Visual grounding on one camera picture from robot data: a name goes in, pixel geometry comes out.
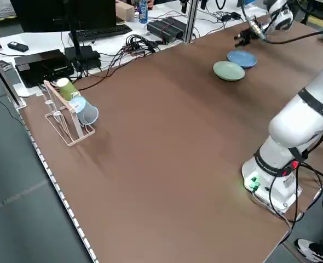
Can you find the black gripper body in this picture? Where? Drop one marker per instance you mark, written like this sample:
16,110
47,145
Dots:
246,37

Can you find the blue plate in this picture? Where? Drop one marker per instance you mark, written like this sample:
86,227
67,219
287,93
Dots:
243,58

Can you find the green plate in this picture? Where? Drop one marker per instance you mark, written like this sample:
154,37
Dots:
228,70

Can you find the black power adapter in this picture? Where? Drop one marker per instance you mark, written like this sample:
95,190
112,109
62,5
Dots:
227,18

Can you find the black finned power unit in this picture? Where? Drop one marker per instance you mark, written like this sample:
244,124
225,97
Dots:
165,27

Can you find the blue plastic bottle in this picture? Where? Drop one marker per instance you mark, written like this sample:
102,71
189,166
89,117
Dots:
143,12

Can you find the cardboard box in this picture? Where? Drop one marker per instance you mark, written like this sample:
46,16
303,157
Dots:
124,12

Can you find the black keyboard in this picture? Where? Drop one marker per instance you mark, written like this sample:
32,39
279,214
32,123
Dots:
101,32

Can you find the black monitor stand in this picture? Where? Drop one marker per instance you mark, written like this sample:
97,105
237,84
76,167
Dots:
82,57

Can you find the blue paper cup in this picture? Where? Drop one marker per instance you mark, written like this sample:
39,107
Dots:
86,113

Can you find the green paper cup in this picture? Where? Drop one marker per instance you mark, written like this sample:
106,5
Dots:
67,87

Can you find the wooden cup rack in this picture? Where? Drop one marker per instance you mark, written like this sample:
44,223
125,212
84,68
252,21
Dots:
68,109

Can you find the black monitor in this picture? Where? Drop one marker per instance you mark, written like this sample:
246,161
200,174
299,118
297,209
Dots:
41,13

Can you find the black box device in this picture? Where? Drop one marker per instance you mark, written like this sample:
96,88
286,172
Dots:
41,65

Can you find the person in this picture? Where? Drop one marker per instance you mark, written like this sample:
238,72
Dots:
314,249

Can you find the black remote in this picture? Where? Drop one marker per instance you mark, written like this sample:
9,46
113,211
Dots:
17,46

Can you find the aluminium frame post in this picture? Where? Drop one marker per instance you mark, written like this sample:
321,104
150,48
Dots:
191,22

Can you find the aluminium table edge rail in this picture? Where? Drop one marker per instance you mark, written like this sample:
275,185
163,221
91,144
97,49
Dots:
55,181

